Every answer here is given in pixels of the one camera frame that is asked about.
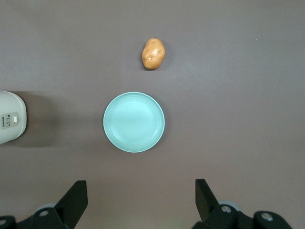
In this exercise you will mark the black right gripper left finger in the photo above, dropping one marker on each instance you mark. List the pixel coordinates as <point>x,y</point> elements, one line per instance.
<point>71,205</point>

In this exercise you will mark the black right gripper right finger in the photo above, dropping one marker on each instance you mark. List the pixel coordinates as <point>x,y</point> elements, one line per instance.
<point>209,212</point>

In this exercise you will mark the beige rice cooker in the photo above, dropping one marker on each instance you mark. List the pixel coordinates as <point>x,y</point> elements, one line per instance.
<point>12,105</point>

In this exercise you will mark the light green round plate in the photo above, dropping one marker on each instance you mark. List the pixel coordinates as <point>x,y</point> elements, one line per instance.
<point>134,122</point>

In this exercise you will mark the brown potato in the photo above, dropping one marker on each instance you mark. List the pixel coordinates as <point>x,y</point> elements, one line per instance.
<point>153,54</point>

